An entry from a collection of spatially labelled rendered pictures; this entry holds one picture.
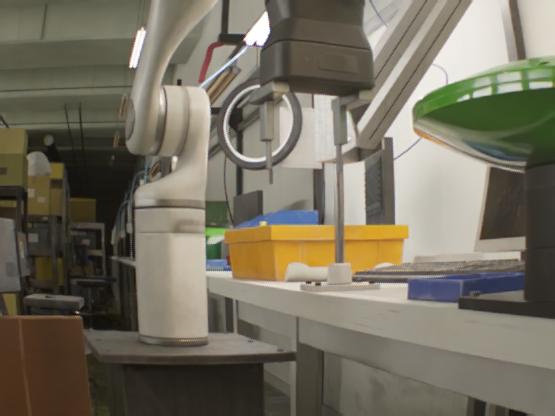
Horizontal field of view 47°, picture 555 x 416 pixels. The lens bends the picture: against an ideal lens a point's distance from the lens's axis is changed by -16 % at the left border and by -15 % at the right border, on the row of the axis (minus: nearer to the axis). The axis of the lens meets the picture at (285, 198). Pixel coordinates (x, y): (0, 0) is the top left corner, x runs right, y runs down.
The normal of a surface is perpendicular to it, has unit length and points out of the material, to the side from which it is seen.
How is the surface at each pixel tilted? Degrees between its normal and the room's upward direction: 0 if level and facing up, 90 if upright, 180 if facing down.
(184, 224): 90
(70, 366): 90
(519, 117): 156
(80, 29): 90
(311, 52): 90
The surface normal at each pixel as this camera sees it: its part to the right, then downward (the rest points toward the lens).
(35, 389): 0.75, -0.06
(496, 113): -0.34, 0.89
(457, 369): -0.97, -0.01
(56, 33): 0.26, -0.07
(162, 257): -0.04, -0.08
